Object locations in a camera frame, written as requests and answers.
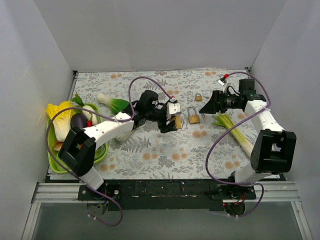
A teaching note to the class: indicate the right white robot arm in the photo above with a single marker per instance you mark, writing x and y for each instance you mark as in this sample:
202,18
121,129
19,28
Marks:
273,151

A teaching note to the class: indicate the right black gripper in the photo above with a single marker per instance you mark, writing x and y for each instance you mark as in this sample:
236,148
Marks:
216,102

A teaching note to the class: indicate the red chili pepper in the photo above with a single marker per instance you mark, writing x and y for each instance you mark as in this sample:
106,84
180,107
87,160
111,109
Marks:
89,123

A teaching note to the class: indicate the yellow cabbage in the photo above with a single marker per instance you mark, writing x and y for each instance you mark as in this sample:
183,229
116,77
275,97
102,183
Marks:
62,123

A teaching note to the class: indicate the purple eggplant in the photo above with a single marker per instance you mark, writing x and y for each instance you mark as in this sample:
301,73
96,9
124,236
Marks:
78,120

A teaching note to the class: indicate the medium brass padlock with keys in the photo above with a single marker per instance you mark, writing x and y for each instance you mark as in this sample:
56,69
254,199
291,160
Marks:
194,117

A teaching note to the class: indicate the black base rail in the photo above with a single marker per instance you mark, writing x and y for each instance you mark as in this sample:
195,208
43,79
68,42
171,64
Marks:
172,194

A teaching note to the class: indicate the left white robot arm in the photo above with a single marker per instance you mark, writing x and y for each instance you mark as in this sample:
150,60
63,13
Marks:
79,148

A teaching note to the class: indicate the small brass padlock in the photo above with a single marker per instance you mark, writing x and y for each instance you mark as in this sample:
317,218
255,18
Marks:
198,97

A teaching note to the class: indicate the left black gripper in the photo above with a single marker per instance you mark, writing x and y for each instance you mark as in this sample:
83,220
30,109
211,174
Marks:
163,120

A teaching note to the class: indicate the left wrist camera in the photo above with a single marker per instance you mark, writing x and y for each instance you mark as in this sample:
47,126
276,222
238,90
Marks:
173,108

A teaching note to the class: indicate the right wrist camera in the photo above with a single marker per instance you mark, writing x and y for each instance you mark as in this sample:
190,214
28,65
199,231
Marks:
225,84

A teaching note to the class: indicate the bok choy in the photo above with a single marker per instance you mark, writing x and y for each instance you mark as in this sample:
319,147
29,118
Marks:
116,105

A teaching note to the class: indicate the green plastic tray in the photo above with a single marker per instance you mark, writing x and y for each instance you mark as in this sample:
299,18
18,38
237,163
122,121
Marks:
100,153

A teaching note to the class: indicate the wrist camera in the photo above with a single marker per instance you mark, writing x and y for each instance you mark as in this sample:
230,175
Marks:
173,108
225,84

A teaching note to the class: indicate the brown onion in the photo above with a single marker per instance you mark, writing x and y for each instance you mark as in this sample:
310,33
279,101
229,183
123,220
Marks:
58,145

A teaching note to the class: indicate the floral table mat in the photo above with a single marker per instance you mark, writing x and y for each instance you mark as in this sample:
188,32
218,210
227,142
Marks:
195,151

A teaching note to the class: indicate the napa cabbage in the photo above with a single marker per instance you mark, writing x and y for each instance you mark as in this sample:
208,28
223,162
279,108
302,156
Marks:
124,136

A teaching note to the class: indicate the large brass padlock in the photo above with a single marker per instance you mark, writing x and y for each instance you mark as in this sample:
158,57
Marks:
178,122

